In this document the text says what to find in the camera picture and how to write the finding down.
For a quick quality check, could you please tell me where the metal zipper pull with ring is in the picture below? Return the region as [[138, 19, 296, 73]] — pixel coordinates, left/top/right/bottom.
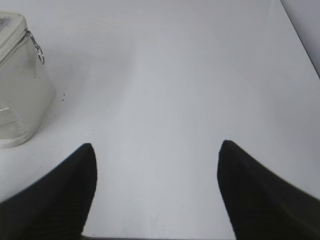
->
[[26, 30, 45, 65]]

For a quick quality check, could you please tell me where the cream insulated lunch bag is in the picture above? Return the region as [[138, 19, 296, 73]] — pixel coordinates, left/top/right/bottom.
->
[[0, 11, 56, 148]]

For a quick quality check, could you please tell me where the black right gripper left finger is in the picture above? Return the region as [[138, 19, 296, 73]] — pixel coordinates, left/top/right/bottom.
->
[[0, 142, 98, 240]]

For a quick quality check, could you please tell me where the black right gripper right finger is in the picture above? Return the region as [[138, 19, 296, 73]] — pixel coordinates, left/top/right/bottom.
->
[[217, 140, 320, 240]]

